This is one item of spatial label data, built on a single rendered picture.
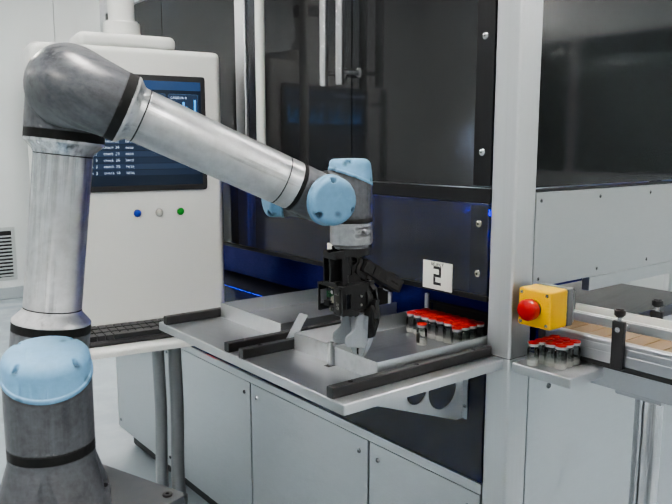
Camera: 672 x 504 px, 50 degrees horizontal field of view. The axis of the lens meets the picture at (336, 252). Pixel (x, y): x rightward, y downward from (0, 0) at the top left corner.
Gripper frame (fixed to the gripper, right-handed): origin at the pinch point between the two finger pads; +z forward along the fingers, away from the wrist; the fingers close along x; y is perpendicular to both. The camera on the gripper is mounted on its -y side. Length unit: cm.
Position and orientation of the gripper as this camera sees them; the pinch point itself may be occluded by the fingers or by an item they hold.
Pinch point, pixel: (361, 352)
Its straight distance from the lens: 133.0
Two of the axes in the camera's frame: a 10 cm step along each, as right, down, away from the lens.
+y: -7.8, 1.1, -6.1
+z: 0.2, 9.9, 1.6
